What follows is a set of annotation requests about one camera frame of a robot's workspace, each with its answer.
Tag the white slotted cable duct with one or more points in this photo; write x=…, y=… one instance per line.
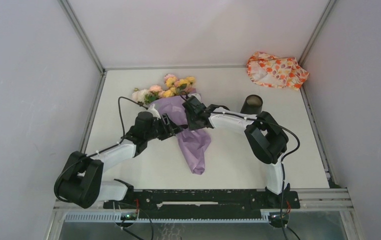
x=127, y=217

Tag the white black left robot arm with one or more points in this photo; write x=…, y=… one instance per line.
x=81, y=180

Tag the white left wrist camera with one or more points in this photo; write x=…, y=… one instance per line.
x=151, y=109

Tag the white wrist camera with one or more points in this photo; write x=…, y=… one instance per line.
x=197, y=96
x=151, y=109

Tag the orange floral fabric bag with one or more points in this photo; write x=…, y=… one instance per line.
x=271, y=71

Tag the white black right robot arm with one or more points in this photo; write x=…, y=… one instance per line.
x=267, y=140

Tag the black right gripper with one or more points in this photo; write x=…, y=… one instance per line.
x=191, y=126

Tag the dark cylindrical vase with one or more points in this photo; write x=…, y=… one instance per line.
x=252, y=105

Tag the flower bouquet purple paper wrap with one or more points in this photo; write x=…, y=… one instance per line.
x=168, y=100

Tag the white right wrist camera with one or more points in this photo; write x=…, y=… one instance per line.
x=197, y=96

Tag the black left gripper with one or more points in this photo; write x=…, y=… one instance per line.
x=170, y=130

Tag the aluminium corner frame profile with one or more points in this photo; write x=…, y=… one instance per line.
x=81, y=33

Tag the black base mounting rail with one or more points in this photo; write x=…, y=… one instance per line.
x=206, y=202

